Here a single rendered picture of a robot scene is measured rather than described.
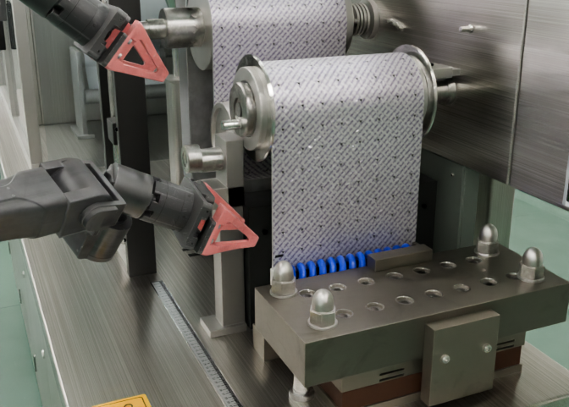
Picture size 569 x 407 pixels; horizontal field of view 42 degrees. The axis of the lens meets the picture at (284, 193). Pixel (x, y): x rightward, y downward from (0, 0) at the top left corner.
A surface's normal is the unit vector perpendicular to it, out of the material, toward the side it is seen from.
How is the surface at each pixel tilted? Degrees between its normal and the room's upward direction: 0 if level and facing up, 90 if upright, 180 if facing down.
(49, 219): 117
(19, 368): 0
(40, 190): 30
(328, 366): 90
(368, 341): 90
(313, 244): 90
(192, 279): 0
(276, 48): 92
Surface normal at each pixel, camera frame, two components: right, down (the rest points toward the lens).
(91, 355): 0.00, -0.95
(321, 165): 0.40, 0.29
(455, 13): -0.91, 0.14
